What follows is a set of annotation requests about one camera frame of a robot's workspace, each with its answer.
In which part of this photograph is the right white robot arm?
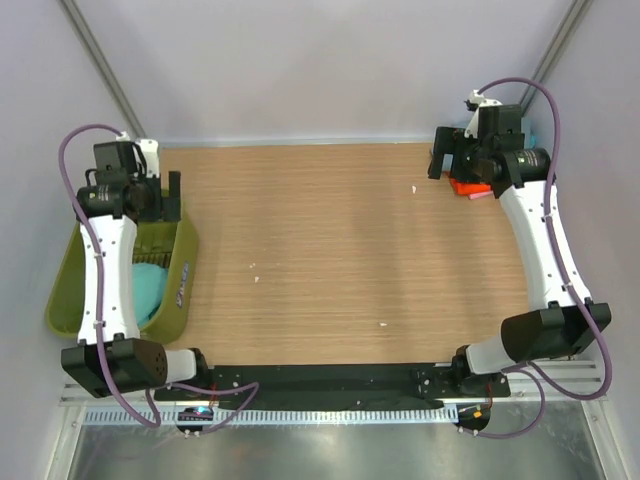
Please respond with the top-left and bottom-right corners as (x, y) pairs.
(428, 98), (611, 376)

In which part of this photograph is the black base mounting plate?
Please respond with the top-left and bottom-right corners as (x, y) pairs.
(186, 363), (511, 412)

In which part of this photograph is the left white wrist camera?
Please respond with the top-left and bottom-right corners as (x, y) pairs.
(116, 131), (161, 178)

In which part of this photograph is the perforated metal cable tray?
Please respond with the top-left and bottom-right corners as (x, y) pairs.
(83, 404), (458, 427)

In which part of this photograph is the folded orange t shirt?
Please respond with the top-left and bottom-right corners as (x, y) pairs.
(448, 176), (492, 197)

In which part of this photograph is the olive green plastic basket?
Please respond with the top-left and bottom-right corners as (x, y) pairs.
(45, 210), (199, 344)

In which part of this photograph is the folded pink t shirt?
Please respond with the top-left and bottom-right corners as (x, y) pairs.
(468, 191), (493, 200)

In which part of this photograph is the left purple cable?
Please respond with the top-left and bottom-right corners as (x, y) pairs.
(58, 124), (260, 434)

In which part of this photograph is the teal green t shirt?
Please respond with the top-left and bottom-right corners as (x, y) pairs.
(133, 263), (168, 328)

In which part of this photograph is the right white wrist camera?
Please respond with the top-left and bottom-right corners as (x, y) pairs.
(464, 90), (502, 139)

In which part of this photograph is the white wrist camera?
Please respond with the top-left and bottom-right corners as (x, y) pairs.
(464, 90), (502, 139)
(116, 131), (161, 178)

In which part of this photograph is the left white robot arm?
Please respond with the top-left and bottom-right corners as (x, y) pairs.
(61, 136), (210, 398)

